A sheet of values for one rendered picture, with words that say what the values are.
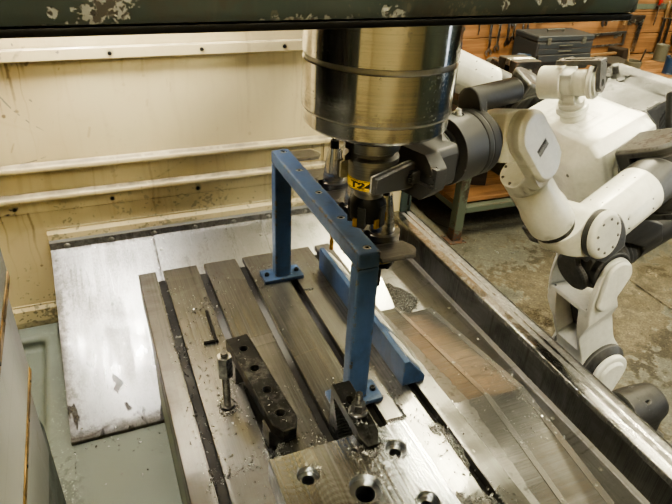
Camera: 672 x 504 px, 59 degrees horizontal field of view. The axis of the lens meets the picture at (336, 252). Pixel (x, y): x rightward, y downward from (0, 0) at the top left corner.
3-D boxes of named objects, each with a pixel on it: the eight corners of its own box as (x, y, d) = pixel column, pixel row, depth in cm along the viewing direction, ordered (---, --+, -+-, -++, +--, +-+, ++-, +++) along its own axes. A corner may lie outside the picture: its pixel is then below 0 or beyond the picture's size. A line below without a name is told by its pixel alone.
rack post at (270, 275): (297, 267, 149) (298, 157, 134) (304, 278, 145) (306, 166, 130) (259, 273, 146) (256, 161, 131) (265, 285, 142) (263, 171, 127)
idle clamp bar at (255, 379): (249, 357, 119) (248, 332, 116) (303, 450, 100) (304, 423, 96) (226, 364, 117) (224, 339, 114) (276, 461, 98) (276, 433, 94)
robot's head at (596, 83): (563, 95, 123) (565, 56, 119) (607, 95, 117) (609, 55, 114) (551, 101, 118) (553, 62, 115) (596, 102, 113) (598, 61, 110)
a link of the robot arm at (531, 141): (459, 133, 80) (498, 195, 88) (515, 136, 73) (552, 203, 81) (482, 98, 81) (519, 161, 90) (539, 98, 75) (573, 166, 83)
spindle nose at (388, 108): (274, 110, 65) (273, -6, 59) (386, 93, 73) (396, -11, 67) (358, 159, 54) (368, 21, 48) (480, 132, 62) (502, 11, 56)
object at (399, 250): (406, 242, 101) (407, 238, 100) (422, 257, 96) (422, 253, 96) (369, 248, 98) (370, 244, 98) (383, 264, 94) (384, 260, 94)
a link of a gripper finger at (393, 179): (370, 171, 63) (411, 159, 67) (368, 198, 65) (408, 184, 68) (380, 176, 62) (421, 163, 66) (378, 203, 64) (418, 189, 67)
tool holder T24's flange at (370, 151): (333, 153, 67) (333, 132, 66) (375, 144, 70) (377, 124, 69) (365, 173, 62) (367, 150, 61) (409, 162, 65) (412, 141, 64)
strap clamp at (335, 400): (345, 424, 105) (350, 361, 98) (377, 483, 95) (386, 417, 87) (328, 429, 104) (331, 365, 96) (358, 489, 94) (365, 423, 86)
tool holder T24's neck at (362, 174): (338, 180, 68) (340, 154, 67) (373, 172, 71) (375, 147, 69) (364, 197, 65) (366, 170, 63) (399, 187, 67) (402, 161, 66)
